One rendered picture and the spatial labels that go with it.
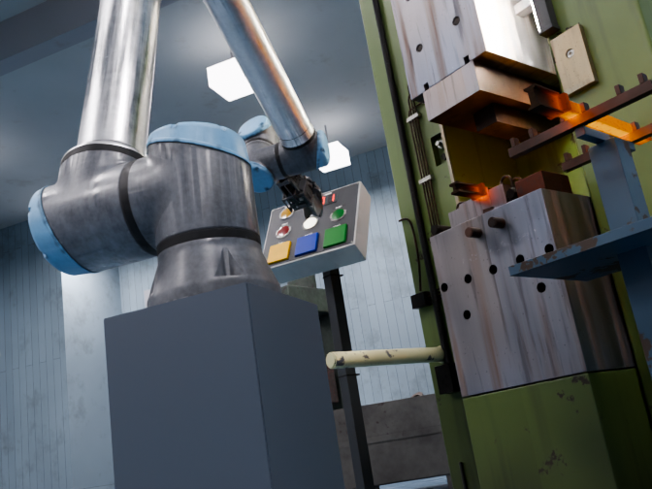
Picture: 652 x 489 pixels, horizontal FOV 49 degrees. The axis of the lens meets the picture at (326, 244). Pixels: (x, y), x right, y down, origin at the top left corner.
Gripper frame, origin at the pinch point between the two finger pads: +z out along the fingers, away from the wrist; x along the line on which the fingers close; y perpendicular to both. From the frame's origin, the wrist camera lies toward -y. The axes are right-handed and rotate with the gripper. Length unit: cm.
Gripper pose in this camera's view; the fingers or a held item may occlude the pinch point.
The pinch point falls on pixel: (318, 211)
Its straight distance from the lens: 211.9
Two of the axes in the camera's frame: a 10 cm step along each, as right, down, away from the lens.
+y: -1.0, 7.3, -6.8
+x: 8.8, -2.6, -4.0
